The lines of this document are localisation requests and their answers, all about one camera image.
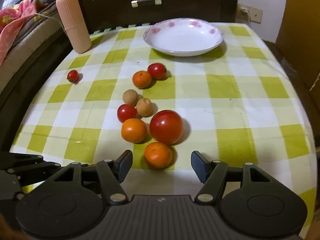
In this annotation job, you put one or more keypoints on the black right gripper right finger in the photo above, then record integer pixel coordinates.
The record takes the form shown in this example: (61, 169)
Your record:
(215, 174)

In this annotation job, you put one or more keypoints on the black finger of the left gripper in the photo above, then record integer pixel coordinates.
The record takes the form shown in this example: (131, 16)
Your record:
(27, 165)

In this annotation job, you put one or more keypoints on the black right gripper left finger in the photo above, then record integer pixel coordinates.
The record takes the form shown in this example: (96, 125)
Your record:
(103, 178)

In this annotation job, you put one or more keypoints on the orange mandarin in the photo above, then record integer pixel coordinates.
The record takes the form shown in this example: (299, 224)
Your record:
(141, 79)
(158, 155)
(133, 130)

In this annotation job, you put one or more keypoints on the red cherry tomato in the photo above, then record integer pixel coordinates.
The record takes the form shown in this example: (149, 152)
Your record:
(125, 112)
(157, 71)

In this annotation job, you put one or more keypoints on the large red tomato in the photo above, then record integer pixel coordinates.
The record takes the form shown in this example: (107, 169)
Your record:
(166, 126)

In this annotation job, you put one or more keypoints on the brown longan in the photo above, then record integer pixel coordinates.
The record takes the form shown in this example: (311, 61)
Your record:
(130, 97)
(144, 107)

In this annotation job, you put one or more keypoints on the small red tomato left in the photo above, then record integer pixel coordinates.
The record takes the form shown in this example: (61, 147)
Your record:
(73, 76)

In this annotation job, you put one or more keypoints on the brown sofa cushion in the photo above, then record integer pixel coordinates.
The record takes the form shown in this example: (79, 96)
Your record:
(36, 30)

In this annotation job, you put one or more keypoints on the white floral ceramic plate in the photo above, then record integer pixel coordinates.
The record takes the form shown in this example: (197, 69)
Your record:
(183, 37)

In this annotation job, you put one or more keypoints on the pink floral blanket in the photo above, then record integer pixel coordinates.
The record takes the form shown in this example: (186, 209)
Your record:
(13, 19)

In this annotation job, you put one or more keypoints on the green foam mat edge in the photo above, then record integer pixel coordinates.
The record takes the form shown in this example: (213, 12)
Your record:
(119, 28)

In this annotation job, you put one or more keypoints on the brown wooden door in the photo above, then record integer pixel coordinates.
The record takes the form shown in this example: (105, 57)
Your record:
(298, 39)

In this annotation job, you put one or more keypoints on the pink ribbed cylindrical case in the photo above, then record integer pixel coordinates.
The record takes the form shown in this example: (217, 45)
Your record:
(74, 24)

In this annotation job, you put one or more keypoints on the dark wooden drawer cabinet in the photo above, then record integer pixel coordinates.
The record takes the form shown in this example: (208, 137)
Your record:
(103, 14)

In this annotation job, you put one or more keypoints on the beige wall socket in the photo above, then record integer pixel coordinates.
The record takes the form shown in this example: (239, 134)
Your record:
(249, 14)

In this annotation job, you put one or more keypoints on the silver drawer handle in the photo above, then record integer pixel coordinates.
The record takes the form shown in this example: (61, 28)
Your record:
(141, 3)

